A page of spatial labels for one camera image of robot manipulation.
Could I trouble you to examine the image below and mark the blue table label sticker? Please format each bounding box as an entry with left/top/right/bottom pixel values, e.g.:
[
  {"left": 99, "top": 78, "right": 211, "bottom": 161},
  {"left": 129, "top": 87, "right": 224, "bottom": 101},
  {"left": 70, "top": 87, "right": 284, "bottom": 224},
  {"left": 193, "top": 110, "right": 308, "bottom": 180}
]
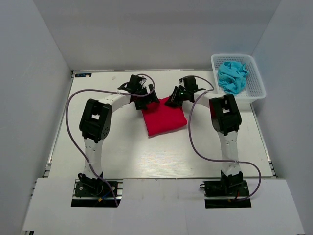
[{"left": 75, "top": 73, "right": 92, "bottom": 77}]

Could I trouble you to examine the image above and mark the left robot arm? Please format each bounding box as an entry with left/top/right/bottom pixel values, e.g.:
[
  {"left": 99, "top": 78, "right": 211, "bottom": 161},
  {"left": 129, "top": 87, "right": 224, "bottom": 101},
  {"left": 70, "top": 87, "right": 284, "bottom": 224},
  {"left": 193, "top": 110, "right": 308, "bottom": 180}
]
[{"left": 79, "top": 74, "right": 160, "bottom": 195}]

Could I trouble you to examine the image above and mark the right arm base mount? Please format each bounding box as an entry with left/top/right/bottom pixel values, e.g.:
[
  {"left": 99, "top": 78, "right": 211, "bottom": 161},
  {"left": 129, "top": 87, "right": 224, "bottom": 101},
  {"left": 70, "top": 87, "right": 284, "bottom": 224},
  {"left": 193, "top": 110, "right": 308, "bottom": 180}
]
[{"left": 199, "top": 180, "right": 252, "bottom": 209}]

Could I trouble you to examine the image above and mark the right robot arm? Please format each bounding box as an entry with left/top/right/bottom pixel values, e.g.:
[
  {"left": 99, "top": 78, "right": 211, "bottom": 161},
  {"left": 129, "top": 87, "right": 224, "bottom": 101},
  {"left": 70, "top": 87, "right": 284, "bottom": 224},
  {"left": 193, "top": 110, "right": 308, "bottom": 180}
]
[{"left": 165, "top": 75, "right": 243, "bottom": 195}]

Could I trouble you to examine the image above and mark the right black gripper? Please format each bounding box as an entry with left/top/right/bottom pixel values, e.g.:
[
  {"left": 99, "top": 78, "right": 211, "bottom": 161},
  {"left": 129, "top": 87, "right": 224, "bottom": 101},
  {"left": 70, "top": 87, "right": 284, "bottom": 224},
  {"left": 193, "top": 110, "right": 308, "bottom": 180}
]
[{"left": 165, "top": 87, "right": 189, "bottom": 107}]

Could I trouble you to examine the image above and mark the blue t-shirt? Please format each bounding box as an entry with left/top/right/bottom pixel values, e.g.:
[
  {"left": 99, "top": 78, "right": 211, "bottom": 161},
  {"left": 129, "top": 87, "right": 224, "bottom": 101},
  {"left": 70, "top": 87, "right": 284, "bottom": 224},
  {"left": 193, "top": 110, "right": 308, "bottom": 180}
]
[{"left": 217, "top": 61, "right": 249, "bottom": 95}]

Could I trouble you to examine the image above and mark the white plastic basket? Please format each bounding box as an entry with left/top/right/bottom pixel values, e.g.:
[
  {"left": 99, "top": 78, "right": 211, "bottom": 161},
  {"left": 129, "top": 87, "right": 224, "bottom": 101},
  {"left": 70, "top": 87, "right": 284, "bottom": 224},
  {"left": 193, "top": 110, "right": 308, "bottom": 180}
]
[{"left": 211, "top": 53, "right": 266, "bottom": 103}]

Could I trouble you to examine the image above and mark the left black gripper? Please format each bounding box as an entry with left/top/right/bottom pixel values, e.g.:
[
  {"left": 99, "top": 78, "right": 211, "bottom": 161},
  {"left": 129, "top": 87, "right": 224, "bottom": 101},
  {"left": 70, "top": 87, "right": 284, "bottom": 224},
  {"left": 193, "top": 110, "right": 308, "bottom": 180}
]
[{"left": 134, "top": 84, "right": 159, "bottom": 110}]

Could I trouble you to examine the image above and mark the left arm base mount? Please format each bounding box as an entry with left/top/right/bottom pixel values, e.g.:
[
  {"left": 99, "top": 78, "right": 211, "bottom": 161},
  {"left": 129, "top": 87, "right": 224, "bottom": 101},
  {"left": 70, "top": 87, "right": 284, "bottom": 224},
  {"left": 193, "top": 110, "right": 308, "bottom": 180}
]
[{"left": 71, "top": 180, "right": 123, "bottom": 208}]

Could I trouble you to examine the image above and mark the red t-shirt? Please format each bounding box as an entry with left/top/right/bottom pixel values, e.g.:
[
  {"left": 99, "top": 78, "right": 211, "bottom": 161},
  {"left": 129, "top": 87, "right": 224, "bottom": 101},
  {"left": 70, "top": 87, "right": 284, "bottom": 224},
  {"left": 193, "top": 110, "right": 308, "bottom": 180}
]
[{"left": 141, "top": 97, "right": 187, "bottom": 137}]

